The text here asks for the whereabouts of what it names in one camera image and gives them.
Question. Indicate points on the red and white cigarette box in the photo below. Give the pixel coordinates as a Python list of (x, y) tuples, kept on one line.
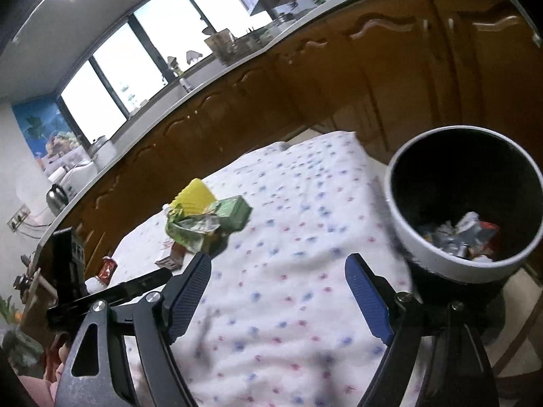
[(172, 259)]

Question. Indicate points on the red snack wrapper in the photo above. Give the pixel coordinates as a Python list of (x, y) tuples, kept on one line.
[(488, 233)]

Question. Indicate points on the yellow ribbed plastic container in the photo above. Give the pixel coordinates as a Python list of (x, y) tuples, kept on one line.
[(195, 195)]

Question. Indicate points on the red crumpled wrapper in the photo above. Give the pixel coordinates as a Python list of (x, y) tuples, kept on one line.
[(107, 269)]

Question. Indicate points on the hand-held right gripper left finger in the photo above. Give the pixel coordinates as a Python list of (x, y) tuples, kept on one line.
[(191, 294)]

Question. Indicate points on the person's left hand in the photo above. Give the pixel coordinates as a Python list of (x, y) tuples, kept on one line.
[(57, 358)]

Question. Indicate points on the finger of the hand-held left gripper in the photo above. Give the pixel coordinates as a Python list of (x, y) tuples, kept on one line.
[(135, 286)]

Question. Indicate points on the white floral tablecloth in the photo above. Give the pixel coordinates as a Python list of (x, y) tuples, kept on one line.
[(288, 288)]

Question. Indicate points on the white kitchen countertop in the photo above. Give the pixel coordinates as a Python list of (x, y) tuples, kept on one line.
[(203, 89)]

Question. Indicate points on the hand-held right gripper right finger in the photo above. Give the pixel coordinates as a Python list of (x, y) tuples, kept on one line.
[(367, 303)]

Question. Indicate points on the white rimmed black trash bin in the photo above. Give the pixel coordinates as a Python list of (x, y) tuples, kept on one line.
[(428, 237)]

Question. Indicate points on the kitchen window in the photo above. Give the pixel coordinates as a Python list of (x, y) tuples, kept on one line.
[(169, 38)]

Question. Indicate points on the utensil holder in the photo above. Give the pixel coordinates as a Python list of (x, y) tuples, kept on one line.
[(256, 38)]

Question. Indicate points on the steel electric kettle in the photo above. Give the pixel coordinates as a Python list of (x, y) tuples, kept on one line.
[(57, 198)]

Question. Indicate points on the white rice cooker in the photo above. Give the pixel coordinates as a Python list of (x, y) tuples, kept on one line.
[(78, 176)]

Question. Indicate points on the colourful wall poster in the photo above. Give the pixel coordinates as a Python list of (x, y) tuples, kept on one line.
[(42, 135)]

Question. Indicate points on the wooden cutting board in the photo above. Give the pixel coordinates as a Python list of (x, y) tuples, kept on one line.
[(220, 44)]

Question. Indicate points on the wall socket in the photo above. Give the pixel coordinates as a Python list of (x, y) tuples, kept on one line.
[(19, 219)]

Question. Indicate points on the green cardboard box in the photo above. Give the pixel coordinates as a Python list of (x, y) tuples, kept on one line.
[(233, 214)]

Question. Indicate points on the brown wooden lower cabinets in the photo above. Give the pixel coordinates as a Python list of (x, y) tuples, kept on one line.
[(339, 72)]

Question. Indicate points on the green snack wrapper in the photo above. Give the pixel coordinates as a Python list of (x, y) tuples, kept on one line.
[(191, 229)]

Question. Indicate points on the white pot with steel lid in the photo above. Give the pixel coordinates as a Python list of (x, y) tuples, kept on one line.
[(102, 150)]

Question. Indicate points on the kitchen faucet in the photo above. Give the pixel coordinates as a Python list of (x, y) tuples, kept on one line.
[(174, 67)]

